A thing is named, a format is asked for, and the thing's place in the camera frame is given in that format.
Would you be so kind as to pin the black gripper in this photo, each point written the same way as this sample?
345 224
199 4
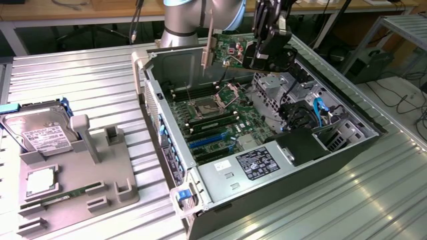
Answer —
278 33

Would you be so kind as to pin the green graphics card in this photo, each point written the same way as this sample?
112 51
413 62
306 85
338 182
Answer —
234 45

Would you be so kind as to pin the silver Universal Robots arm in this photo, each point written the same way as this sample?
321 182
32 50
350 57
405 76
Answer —
187 22

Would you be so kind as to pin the metal disk bay cage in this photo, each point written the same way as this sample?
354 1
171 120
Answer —
271 86

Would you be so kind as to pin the metal socket cover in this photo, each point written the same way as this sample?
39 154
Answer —
230 94

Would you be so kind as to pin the black box on floor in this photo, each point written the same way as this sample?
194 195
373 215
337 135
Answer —
370 66

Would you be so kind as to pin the thin locking lever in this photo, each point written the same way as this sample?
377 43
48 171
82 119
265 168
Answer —
188 93

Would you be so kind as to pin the CPU socket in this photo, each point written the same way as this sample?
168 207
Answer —
204 108

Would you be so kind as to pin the installed green RAM stick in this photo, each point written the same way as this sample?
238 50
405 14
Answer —
214 123

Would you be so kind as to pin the green motherboard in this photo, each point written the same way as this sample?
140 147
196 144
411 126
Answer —
230 130

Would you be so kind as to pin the silver chipset heatsink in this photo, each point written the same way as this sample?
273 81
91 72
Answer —
251 143

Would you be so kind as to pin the black plastic shroud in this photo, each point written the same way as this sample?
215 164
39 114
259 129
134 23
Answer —
301 147

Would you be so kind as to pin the blue expansion slot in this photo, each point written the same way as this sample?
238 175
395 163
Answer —
207 140

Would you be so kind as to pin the black expansion slot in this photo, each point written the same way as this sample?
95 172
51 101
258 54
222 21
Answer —
214 154

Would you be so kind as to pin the wooden desk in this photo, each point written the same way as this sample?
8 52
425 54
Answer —
100 10

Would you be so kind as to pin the silver power supply with label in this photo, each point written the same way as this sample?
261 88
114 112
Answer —
247 172

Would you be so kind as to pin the open black PC case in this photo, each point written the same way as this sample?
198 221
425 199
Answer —
267 190

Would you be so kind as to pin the blue case latch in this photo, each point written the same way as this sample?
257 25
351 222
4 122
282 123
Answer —
183 195

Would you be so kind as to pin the grey parts rack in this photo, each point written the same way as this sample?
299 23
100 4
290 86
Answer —
83 170

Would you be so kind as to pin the hard disk in blue caddy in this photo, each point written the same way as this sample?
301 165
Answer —
36 130

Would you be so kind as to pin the loose green RAM stick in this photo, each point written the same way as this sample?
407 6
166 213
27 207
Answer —
63 196

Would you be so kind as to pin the silver CPU chip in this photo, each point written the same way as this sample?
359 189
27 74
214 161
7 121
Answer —
40 182

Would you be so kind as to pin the metal slat shelf frame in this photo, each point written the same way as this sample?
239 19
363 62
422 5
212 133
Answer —
401 27

